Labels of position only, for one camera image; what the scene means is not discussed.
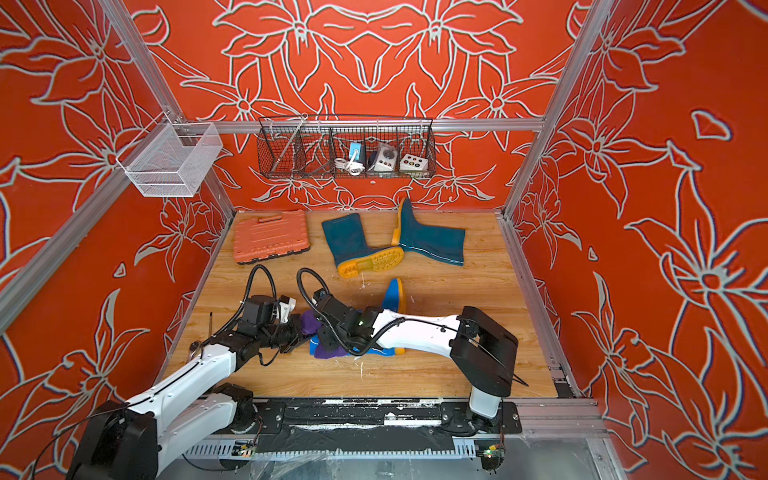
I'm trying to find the blue white small box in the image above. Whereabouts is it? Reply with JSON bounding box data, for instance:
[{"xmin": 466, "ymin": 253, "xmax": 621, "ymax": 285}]
[{"xmin": 349, "ymin": 142, "xmax": 362, "ymax": 161}]

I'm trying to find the teal boot near back wall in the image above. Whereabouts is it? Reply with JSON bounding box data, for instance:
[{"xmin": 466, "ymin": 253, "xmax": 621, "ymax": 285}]
[{"xmin": 392, "ymin": 198, "xmax": 466, "ymax": 266}]

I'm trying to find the white grey device in basket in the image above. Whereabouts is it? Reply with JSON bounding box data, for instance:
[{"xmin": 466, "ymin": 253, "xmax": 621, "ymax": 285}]
[{"xmin": 368, "ymin": 144, "xmax": 398, "ymax": 172}]

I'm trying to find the orange plastic tool case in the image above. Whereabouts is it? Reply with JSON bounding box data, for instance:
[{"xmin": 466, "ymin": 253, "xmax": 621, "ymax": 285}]
[{"xmin": 233, "ymin": 210, "xmax": 311, "ymax": 264}]

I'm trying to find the bright blue rubber boot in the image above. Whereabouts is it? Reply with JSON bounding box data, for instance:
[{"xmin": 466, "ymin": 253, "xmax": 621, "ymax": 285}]
[{"xmin": 308, "ymin": 277, "xmax": 408, "ymax": 358}]

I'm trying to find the teal boot with yellow sole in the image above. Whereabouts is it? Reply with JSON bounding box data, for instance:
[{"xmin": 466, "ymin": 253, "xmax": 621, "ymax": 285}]
[{"xmin": 321, "ymin": 213, "xmax": 405, "ymax": 279}]

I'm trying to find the black wire wall basket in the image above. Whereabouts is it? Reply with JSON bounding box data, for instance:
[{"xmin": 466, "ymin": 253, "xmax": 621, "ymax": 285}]
[{"xmin": 257, "ymin": 114, "xmax": 437, "ymax": 180}]

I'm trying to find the white mesh wall basket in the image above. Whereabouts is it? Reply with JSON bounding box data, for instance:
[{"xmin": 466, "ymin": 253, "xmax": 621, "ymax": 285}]
[{"xmin": 117, "ymin": 123, "xmax": 223, "ymax": 198}]

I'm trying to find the purple cloth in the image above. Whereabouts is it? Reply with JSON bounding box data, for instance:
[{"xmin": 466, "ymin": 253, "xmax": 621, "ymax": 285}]
[{"xmin": 301, "ymin": 310, "xmax": 349, "ymax": 360}]

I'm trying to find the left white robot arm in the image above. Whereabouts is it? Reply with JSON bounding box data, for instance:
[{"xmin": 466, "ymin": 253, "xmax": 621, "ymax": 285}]
[{"xmin": 66, "ymin": 295, "xmax": 304, "ymax": 479}]

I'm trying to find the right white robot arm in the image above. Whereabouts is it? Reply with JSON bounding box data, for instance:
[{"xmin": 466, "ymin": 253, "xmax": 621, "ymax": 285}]
[{"xmin": 310, "ymin": 289, "xmax": 519, "ymax": 419}]

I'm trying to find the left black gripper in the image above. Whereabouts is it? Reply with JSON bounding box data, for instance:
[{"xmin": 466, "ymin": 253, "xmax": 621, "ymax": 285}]
[{"xmin": 255, "ymin": 323, "xmax": 316, "ymax": 360}]

